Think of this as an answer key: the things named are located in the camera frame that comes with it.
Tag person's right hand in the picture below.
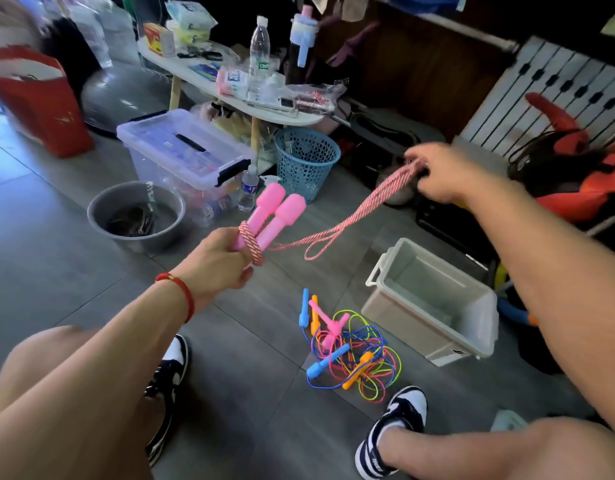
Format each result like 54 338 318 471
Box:
402 141 489 208

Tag person's left hand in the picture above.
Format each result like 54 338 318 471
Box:
170 227 257 314

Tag pink thick handled jump rope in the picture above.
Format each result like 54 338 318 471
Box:
234 159 423 268

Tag yellow rope orange handles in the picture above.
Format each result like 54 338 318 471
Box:
307 293 403 404

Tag white plastic bin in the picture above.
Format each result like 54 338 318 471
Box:
360 237 501 368

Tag blue jump rope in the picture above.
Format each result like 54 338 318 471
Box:
298 287 403 394

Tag person's right forearm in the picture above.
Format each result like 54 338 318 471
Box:
462 173 615 441

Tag person's left forearm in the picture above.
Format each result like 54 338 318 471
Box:
0 279 195 480

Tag person's left leg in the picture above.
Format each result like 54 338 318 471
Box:
0 325 169 480

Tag person's leg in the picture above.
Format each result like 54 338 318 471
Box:
0 325 169 480
375 415 615 480

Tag white bin lid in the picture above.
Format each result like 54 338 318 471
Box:
489 409 531 433

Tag person's right leg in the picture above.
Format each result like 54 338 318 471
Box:
375 415 615 480

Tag grey folded mat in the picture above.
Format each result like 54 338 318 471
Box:
347 103 449 161

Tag small plastic water bottle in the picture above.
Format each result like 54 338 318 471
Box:
237 163 261 213

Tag black white left shoe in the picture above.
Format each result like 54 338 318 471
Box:
142 333 191 468

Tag black white shoe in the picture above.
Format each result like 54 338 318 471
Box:
353 385 429 480
142 333 191 468

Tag white radiator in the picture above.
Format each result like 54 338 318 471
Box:
457 35 615 161

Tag black red inflatable toy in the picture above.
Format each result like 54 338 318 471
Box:
507 91 615 224

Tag grey metal basin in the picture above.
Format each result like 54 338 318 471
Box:
86 181 187 256

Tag clear bin with black latches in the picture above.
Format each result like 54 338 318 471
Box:
116 109 259 228

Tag blue mesh plastic basket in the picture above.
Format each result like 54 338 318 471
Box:
273 127 343 203

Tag multicoloured hula hoop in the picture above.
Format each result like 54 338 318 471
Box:
492 259 537 328

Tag clear plastic bag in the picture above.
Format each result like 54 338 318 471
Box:
285 83 349 116

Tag pink white packet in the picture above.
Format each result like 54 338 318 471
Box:
215 65 251 101

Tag row of hanging clothes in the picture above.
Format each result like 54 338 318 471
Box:
307 0 373 24

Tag grey exercise ball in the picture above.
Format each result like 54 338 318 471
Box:
80 63 173 136

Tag white round table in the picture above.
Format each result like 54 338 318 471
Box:
137 37 327 166

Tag white blue tumbler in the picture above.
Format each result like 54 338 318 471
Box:
289 5 321 69

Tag large plastic water bottle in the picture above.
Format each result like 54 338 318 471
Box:
247 15 273 96

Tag black white right shoe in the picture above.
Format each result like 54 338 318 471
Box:
353 385 429 480

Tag red bag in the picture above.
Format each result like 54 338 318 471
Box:
0 45 95 160

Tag white green pack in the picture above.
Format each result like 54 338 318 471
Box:
165 0 219 46

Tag white plastic bag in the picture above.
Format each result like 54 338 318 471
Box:
72 0 143 66

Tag red string bracelet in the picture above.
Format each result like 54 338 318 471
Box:
153 271 197 325

